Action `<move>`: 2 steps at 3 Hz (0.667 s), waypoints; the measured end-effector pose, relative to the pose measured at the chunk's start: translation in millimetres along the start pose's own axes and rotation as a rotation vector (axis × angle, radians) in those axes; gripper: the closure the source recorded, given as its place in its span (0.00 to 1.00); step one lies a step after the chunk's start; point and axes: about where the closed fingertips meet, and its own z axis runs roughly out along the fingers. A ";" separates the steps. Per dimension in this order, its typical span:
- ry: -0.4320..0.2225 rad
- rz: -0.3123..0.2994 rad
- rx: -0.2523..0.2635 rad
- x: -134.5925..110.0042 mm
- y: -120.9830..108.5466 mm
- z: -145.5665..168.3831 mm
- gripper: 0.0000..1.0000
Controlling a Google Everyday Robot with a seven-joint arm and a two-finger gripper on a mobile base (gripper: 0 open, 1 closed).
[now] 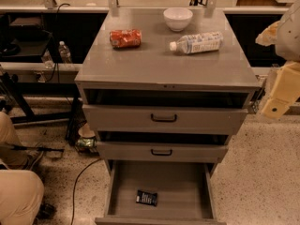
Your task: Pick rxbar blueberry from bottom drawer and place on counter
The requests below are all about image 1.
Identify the black stand frame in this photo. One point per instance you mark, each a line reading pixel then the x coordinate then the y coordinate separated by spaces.
pixel 49 90

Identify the grey metal drawer cabinet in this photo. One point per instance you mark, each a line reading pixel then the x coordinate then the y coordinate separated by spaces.
pixel 151 75

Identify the grey open bottom drawer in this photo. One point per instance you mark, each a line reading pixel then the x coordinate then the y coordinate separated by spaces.
pixel 183 194

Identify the grey middle drawer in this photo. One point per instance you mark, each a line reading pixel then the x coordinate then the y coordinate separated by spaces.
pixel 168 152

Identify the green can on floor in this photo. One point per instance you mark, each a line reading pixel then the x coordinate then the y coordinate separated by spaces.
pixel 86 143

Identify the grey top drawer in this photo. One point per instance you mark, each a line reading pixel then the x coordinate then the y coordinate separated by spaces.
pixel 164 119

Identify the small water bottle background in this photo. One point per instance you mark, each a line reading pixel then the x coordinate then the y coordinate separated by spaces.
pixel 64 52

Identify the clear plastic water bottle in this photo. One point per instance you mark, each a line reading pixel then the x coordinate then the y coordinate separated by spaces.
pixel 199 43

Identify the dark shoe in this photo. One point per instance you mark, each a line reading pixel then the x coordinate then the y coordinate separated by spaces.
pixel 46 211

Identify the crushed orange soda can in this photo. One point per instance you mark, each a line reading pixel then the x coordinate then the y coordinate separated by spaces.
pixel 126 38

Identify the person leg khaki trousers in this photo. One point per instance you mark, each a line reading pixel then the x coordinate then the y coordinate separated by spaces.
pixel 21 190

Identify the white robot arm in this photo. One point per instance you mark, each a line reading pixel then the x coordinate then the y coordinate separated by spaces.
pixel 285 36

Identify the white ceramic bowl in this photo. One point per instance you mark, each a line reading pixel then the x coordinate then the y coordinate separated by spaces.
pixel 177 18

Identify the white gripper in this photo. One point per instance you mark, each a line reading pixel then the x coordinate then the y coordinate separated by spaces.
pixel 289 38

